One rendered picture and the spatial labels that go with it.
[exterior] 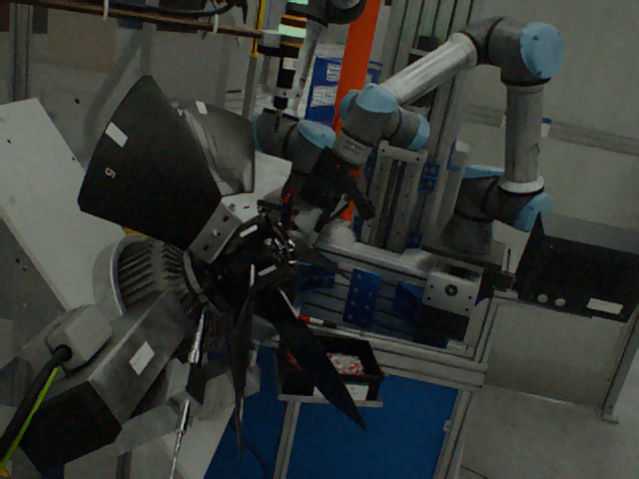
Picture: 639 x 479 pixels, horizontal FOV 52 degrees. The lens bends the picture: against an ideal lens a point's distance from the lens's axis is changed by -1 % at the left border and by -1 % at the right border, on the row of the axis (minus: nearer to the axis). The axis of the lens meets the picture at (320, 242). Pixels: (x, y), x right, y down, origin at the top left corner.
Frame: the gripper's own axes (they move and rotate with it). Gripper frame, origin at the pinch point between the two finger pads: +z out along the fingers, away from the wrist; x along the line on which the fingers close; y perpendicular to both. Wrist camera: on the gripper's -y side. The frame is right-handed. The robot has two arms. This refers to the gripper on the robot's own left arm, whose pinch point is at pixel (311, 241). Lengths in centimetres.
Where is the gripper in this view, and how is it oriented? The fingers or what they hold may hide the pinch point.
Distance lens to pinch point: 143.0
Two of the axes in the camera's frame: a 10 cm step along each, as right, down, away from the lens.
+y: -8.8, -4.7, -0.5
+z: -4.6, 8.2, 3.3
